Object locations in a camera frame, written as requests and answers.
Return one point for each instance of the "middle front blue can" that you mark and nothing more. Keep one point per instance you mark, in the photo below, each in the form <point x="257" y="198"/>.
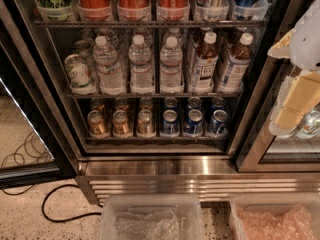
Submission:
<point x="193" y="122"/>

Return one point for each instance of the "clear water bottle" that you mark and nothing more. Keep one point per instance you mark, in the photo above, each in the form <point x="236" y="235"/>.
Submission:
<point x="171" y="58"/>
<point x="109" y="68"/>
<point x="141" y="67"/>

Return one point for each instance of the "gold can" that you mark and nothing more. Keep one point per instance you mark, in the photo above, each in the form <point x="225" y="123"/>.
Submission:
<point x="121" y="125"/>
<point x="97" y="125"/>
<point x="145" y="123"/>

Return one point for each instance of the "green white can middle shelf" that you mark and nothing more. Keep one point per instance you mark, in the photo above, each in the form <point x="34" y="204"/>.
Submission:
<point x="81" y="81"/>

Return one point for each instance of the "right front blue can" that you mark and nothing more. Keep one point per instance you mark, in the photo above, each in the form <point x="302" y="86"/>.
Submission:
<point x="217" y="123"/>

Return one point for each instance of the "right brown tea bottle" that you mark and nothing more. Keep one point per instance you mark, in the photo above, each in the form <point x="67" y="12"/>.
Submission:
<point x="235" y="65"/>

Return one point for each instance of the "clear bin pink bubble wrap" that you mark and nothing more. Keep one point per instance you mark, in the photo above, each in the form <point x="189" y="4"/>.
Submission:
<point x="280" y="216"/>

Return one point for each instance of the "clear bin with bubble wrap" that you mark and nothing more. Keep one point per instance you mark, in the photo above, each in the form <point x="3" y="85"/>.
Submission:
<point x="151" y="217"/>

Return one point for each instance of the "brown tea bottle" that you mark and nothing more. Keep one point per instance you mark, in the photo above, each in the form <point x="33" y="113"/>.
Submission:
<point x="206" y="56"/>
<point x="235" y="65"/>

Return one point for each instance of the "wire shelf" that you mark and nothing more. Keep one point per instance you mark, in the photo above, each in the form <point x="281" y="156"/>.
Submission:
<point x="150" y="24"/>
<point x="156" y="95"/>
<point x="157" y="139"/>

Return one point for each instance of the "stainless fridge base grille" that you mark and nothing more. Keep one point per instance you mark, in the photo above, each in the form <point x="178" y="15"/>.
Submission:
<point x="209" y="179"/>

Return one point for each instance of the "bottom wire shelf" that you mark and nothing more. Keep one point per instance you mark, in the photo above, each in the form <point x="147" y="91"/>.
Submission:
<point x="157" y="139"/>

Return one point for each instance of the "right clear water bottle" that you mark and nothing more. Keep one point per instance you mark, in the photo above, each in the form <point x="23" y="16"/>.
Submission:
<point x="171" y="58"/>

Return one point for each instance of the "silver blue can top shelf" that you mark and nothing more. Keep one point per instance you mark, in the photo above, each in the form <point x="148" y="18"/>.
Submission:
<point x="211" y="10"/>

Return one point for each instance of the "left front blue can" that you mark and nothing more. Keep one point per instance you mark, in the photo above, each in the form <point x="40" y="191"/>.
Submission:
<point x="169" y="123"/>

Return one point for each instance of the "top wire shelf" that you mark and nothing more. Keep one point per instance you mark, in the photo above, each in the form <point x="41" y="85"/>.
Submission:
<point x="150" y="24"/>

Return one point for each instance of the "middle clear water bottle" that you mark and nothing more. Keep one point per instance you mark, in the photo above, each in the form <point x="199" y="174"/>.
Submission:
<point x="141" y="67"/>

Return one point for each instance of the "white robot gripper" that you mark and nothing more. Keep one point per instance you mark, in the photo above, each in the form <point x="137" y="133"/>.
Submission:
<point x="306" y="43"/>

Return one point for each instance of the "silver can behind right door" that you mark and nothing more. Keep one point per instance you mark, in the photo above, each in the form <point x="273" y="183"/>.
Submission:
<point x="309" y="125"/>

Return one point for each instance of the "middle wire shelf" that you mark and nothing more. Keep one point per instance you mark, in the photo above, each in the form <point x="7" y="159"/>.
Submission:
<point x="156" y="95"/>

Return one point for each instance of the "right closed fridge door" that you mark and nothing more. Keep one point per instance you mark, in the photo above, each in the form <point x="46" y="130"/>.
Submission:
<point x="260" y="150"/>

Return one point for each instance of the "left clear water bottle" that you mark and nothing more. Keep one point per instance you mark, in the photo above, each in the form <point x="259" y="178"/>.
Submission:
<point x="109" y="68"/>

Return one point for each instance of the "right front gold can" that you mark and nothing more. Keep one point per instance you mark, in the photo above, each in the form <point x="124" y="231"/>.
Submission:
<point x="145" y="123"/>

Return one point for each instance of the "left front gold can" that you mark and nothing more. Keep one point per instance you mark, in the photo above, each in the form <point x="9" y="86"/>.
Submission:
<point x="97" y="125"/>

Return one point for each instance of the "open glass fridge door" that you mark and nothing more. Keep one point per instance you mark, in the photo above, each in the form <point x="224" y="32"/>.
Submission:
<point x="20" y="78"/>

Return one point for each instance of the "middle front gold can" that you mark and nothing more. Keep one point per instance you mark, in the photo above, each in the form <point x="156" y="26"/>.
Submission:
<point x="121" y="125"/>

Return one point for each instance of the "left brown tea bottle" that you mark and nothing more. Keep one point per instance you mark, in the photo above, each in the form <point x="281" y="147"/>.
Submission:
<point x="206" y="56"/>

